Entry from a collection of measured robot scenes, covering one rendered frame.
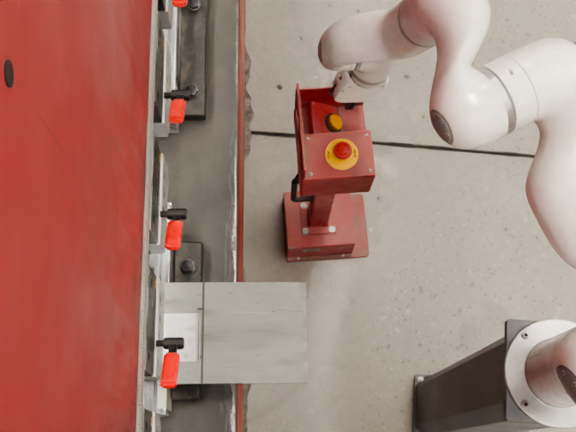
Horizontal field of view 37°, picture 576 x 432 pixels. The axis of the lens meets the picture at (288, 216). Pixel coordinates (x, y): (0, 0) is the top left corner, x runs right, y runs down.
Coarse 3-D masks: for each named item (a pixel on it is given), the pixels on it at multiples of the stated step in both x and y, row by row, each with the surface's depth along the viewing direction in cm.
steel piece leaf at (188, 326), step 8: (168, 320) 152; (176, 320) 152; (184, 320) 152; (192, 320) 152; (200, 320) 152; (168, 328) 151; (176, 328) 151; (184, 328) 151; (192, 328) 151; (200, 328) 151; (168, 336) 151; (176, 336) 151; (184, 336) 151; (192, 336) 151; (184, 344) 150; (192, 344) 151; (184, 352) 150; (192, 352) 150; (184, 360) 150; (192, 360) 150
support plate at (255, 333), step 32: (192, 288) 154; (224, 288) 154; (256, 288) 154; (288, 288) 154; (224, 320) 152; (256, 320) 152; (288, 320) 152; (224, 352) 150; (256, 352) 151; (288, 352) 151
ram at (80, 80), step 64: (0, 0) 54; (64, 0) 71; (128, 0) 104; (0, 64) 54; (64, 64) 71; (128, 64) 104; (0, 128) 54; (64, 128) 71; (128, 128) 104; (0, 192) 54; (64, 192) 71; (128, 192) 104; (0, 256) 54; (64, 256) 71; (128, 256) 104; (0, 320) 54; (64, 320) 71; (128, 320) 103; (0, 384) 54; (64, 384) 71; (128, 384) 103
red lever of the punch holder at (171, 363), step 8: (160, 344) 126; (168, 344) 126; (176, 344) 126; (168, 352) 124; (176, 352) 124; (168, 360) 123; (176, 360) 123; (168, 368) 121; (176, 368) 122; (168, 376) 120; (176, 376) 120; (160, 384) 120; (168, 384) 120; (176, 384) 120
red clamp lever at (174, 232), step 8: (168, 208) 132; (176, 208) 132; (184, 208) 132; (160, 216) 132; (168, 216) 132; (176, 216) 131; (184, 216) 132; (168, 224) 129; (176, 224) 129; (168, 232) 127; (176, 232) 127; (168, 240) 125; (176, 240) 125; (168, 248) 125; (176, 248) 125
